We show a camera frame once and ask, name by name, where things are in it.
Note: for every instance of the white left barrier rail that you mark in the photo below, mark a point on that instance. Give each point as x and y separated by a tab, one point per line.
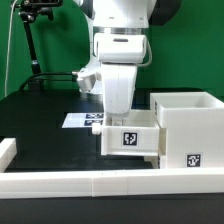
8	151

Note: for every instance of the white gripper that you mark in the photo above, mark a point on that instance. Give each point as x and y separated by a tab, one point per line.
118	85

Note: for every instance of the white barrier rail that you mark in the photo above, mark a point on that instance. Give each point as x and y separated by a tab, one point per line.
111	183
8	151

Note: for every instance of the white front drawer box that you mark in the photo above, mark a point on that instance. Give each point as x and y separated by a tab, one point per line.
158	162

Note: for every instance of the white drawer box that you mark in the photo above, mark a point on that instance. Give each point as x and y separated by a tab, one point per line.
158	162
138	135

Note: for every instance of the fiducial marker sheet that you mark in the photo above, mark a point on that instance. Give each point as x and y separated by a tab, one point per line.
82	120

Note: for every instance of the white front barrier rail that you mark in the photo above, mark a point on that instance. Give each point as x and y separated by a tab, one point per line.
111	183

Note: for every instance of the white drawer cabinet frame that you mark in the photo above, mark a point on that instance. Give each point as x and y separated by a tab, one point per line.
192	129

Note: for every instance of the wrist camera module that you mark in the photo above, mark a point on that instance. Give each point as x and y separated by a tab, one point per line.
89	81

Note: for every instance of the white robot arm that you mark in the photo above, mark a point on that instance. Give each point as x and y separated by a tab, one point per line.
119	47

